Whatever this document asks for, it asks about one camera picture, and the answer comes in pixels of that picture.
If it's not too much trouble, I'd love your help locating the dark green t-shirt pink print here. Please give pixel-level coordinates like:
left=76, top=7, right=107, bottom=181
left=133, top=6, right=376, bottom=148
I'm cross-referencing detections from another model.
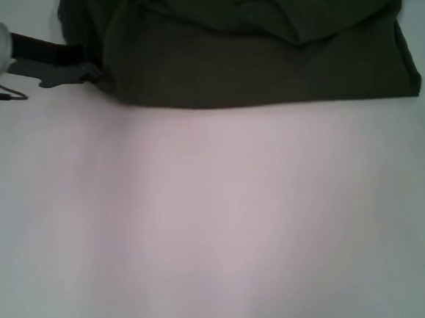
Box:
left=50, top=0, right=425, bottom=129

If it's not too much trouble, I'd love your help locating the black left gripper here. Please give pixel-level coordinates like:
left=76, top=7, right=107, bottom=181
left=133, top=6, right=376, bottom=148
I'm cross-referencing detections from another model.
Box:
left=7, top=31, right=87, bottom=68

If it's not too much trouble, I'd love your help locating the left gripper cable with plug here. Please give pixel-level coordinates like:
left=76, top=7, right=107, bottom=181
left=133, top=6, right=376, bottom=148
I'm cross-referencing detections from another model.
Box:
left=0, top=77, right=31, bottom=105

